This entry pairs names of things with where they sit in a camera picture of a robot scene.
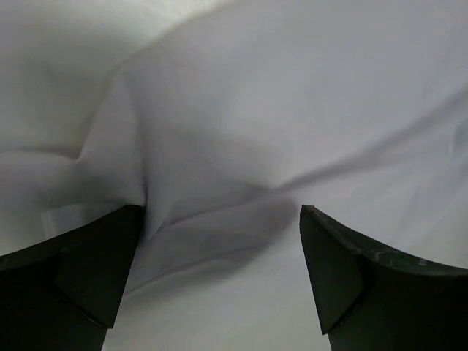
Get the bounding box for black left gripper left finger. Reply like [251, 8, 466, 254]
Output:
[1, 205, 143, 351]

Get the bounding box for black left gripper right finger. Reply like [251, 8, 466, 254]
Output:
[300, 205, 467, 351]

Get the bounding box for white t shirt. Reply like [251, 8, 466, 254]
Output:
[1, 1, 467, 350]

